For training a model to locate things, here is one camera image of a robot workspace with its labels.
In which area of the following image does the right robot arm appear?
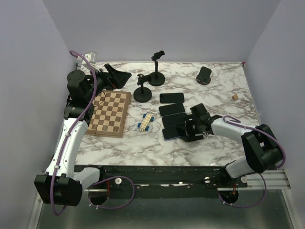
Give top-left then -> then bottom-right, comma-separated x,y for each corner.
181,104 -> 286,187

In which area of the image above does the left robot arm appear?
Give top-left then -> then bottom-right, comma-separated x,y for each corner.
34,64 -> 131,206

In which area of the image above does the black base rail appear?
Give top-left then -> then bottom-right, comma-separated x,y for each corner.
49,163 -> 279,198

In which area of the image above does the black phone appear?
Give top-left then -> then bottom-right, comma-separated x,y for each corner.
159,103 -> 185,117
162,113 -> 187,128
162,126 -> 185,140
160,93 -> 184,104

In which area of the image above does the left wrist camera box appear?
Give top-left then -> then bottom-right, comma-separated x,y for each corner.
76,51 -> 97,69

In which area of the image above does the wooden chessboard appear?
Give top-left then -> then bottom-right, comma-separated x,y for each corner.
86,90 -> 131,138

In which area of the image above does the black phone stand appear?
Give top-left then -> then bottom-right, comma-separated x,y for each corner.
133,74 -> 152,103
148,51 -> 165,86

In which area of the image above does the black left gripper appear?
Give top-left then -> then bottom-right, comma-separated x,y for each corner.
85,63 -> 131,102

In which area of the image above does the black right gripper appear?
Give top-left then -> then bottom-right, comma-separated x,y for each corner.
179,114 -> 203,142

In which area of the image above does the toy car with blue wheels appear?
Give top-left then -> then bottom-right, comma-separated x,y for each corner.
137,113 -> 154,131

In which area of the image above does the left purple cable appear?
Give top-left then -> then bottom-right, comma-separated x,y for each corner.
51,50 -> 135,217

